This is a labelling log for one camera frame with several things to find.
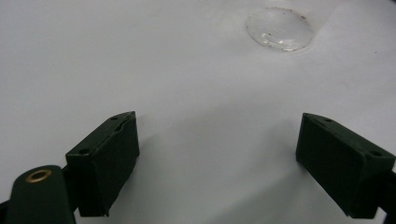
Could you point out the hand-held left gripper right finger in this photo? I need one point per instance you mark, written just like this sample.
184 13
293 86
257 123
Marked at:
339 161

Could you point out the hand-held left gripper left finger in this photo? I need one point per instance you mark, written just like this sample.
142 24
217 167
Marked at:
106 161

